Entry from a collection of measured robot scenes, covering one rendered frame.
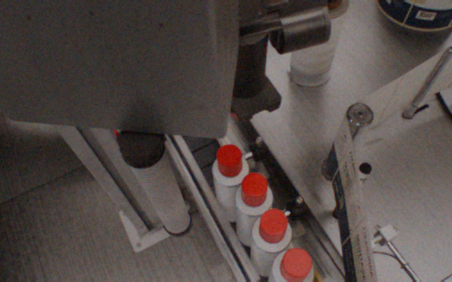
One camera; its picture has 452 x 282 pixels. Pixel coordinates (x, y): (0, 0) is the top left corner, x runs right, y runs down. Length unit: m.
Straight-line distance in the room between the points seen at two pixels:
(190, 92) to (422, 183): 0.59
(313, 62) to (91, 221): 0.51
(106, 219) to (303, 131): 0.41
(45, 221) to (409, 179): 0.67
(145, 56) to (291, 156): 0.55
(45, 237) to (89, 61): 0.61
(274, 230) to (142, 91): 0.27
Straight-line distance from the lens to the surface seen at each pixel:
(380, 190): 0.75
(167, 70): 0.23
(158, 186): 0.35
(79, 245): 0.79
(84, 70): 0.25
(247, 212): 0.53
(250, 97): 0.53
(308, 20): 0.48
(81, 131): 0.45
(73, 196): 0.83
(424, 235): 0.75
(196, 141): 0.76
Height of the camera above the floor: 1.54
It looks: 61 degrees down
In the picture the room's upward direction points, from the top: 5 degrees counter-clockwise
